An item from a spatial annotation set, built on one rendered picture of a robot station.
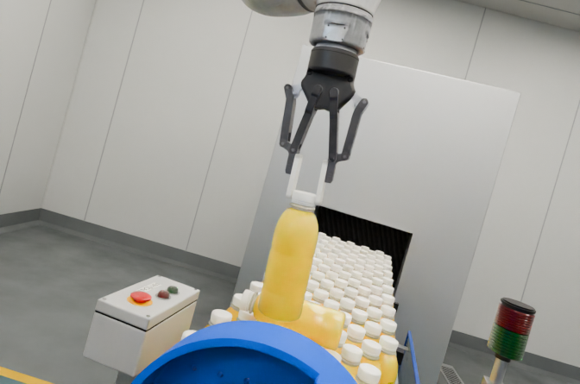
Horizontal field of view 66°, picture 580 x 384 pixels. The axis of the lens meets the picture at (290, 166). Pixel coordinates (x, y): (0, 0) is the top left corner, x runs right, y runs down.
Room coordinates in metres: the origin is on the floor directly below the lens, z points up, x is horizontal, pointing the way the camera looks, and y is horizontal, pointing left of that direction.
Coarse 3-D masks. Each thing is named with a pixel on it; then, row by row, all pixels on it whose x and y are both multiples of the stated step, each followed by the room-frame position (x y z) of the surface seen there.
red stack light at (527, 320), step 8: (496, 312) 0.86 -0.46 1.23; (504, 312) 0.84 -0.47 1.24; (512, 312) 0.83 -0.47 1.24; (520, 312) 0.82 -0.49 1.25; (496, 320) 0.85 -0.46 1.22; (504, 320) 0.83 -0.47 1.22; (512, 320) 0.82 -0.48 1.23; (520, 320) 0.82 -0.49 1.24; (528, 320) 0.82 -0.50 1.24; (504, 328) 0.83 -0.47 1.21; (512, 328) 0.82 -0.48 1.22; (520, 328) 0.82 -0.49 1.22; (528, 328) 0.82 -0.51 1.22
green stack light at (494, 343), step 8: (496, 328) 0.84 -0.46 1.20; (496, 336) 0.84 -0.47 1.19; (504, 336) 0.83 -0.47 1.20; (512, 336) 0.82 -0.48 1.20; (520, 336) 0.82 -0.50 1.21; (528, 336) 0.83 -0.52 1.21; (488, 344) 0.85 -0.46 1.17; (496, 344) 0.83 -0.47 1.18; (504, 344) 0.82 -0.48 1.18; (512, 344) 0.82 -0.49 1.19; (520, 344) 0.82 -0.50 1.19; (496, 352) 0.83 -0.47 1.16; (504, 352) 0.82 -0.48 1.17; (512, 352) 0.82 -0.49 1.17; (520, 352) 0.82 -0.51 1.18; (520, 360) 0.82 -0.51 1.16
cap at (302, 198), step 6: (294, 192) 0.68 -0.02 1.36; (300, 192) 0.67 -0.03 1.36; (306, 192) 0.70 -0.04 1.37; (294, 198) 0.68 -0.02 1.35; (300, 198) 0.67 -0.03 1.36; (306, 198) 0.67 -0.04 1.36; (312, 198) 0.68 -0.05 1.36; (300, 204) 0.67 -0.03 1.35; (306, 204) 0.67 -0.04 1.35; (312, 204) 0.68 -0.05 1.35
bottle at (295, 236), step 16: (288, 208) 0.69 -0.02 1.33; (304, 208) 0.67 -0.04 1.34; (288, 224) 0.66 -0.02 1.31; (304, 224) 0.66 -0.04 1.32; (272, 240) 0.69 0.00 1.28; (288, 240) 0.66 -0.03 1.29; (304, 240) 0.66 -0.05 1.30; (272, 256) 0.67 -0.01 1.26; (288, 256) 0.66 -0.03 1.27; (304, 256) 0.66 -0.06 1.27; (272, 272) 0.67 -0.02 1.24; (288, 272) 0.66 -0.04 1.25; (304, 272) 0.67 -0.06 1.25; (272, 288) 0.66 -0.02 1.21; (288, 288) 0.66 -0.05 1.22; (304, 288) 0.67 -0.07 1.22; (272, 304) 0.66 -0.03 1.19; (288, 304) 0.66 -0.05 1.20; (288, 320) 0.66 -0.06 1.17
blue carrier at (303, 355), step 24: (192, 336) 0.47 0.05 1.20; (216, 336) 0.44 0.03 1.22; (240, 336) 0.43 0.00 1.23; (264, 336) 0.44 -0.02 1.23; (288, 336) 0.45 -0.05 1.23; (168, 360) 0.44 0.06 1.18; (192, 360) 0.49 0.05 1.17; (216, 360) 0.48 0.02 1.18; (240, 360) 0.48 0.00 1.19; (264, 360) 0.47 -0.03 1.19; (288, 360) 0.41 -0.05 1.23; (312, 360) 0.42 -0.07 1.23; (336, 360) 0.46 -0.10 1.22
